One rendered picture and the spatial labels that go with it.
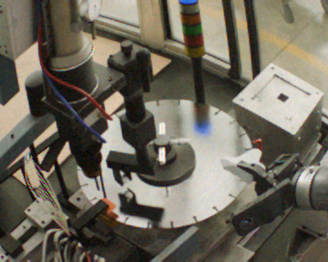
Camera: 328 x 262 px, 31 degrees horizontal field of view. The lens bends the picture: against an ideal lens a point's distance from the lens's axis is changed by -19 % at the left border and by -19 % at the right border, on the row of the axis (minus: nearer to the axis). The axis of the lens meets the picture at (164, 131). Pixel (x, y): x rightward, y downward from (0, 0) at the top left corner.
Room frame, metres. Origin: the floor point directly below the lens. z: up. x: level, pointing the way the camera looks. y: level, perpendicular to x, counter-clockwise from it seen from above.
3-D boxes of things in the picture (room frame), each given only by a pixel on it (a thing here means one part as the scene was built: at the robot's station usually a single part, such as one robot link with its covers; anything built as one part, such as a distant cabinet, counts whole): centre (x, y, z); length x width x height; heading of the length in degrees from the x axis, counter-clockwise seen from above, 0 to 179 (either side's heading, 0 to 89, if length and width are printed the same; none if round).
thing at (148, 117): (0.84, 0.04, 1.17); 0.06 x 0.05 x 0.20; 126
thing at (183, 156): (0.91, 0.01, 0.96); 0.11 x 0.11 x 0.03
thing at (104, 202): (0.77, 0.14, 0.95); 0.10 x 0.03 x 0.07; 135
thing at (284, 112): (1.10, -0.27, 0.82); 0.18 x 0.18 x 0.15; 45
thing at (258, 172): (0.72, -0.14, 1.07); 0.09 x 0.02 x 0.05; 37
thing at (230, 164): (0.77, -0.13, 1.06); 0.09 x 0.06 x 0.03; 37
